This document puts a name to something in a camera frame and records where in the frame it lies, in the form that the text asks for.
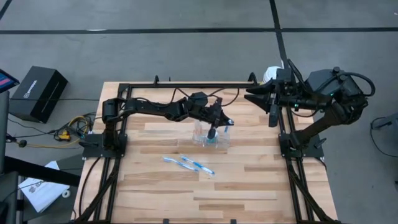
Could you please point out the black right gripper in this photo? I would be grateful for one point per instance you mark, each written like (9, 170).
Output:
(284, 95)

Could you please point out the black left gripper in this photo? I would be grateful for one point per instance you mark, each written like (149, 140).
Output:
(215, 112)

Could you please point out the clear acrylic organizer box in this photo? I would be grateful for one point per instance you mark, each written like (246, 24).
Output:
(199, 140)

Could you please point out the blue white toothbrush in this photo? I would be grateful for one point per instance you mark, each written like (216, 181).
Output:
(181, 164)
(197, 165)

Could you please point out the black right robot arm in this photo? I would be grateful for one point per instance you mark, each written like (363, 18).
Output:
(335, 112)

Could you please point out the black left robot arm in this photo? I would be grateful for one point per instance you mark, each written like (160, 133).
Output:
(149, 107)

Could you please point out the white disinfectant wipes canister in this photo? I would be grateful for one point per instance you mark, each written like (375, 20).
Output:
(270, 74)

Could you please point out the white tape roll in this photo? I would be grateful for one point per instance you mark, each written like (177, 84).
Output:
(63, 193)

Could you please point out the black cardboard box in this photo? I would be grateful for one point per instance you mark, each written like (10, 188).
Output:
(37, 93)

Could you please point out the white paper sheets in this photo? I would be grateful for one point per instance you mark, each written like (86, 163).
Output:
(40, 193)

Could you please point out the computer monitor blue screen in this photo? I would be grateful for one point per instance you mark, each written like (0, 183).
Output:
(7, 81)

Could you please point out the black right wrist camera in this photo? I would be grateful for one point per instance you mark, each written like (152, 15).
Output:
(284, 75)

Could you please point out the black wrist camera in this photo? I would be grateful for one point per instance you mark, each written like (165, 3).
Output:
(284, 75)
(198, 98)

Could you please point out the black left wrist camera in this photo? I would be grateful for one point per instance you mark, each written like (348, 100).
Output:
(198, 98)

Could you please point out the black aluminium rig frame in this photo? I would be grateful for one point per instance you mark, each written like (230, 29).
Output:
(186, 85)

